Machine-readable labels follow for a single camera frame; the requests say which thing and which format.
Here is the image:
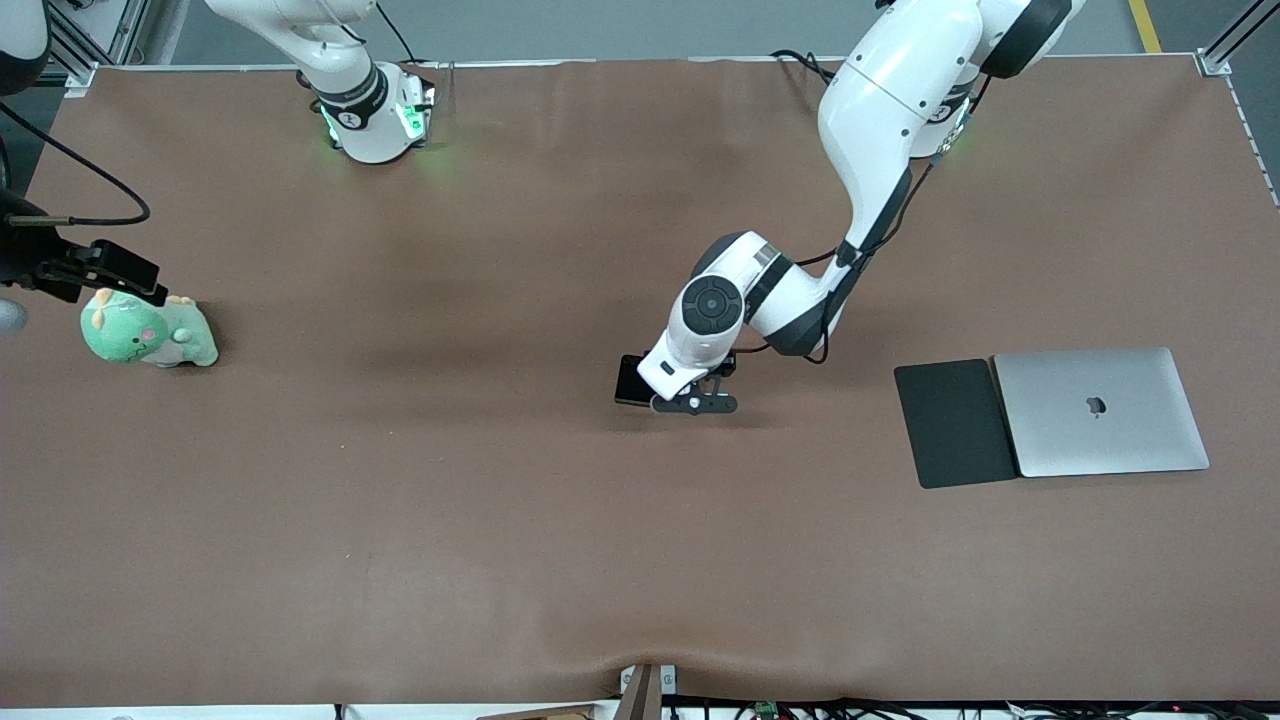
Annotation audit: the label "black flip phone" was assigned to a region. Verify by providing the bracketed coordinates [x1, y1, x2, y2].
[615, 354, 663, 408]

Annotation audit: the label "camera post bracket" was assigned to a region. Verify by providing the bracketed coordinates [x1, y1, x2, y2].
[618, 663, 678, 720]

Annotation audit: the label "green dinosaur plush toy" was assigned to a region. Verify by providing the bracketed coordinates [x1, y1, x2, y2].
[80, 288, 219, 369]

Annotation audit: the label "black left arm base cables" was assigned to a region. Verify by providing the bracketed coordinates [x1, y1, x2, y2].
[770, 48, 839, 83]

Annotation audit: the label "dark grey mouse pad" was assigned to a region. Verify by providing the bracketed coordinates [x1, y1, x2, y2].
[894, 359, 1021, 490]

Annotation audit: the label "silver closed laptop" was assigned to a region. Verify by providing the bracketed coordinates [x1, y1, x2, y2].
[993, 347, 1211, 479]

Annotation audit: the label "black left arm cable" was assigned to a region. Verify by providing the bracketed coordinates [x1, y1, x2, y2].
[738, 160, 939, 366]

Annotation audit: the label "aluminium frame profile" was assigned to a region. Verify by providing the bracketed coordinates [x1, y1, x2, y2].
[45, 0, 151, 96]
[1198, 0, 1280, 77]

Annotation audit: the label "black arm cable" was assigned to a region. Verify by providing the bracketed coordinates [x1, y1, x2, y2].
[738, 160, 939, 366]
[0, 100, 151, 227]

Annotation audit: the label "thin black right base cable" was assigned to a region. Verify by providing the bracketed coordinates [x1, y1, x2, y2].
[375, 0, 419, 66]

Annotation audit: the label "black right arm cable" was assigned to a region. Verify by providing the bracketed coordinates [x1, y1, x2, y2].
[0, 100, 151, 227]

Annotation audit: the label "brown table mat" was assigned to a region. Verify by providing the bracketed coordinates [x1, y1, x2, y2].
[0, 55, 1280, 707]

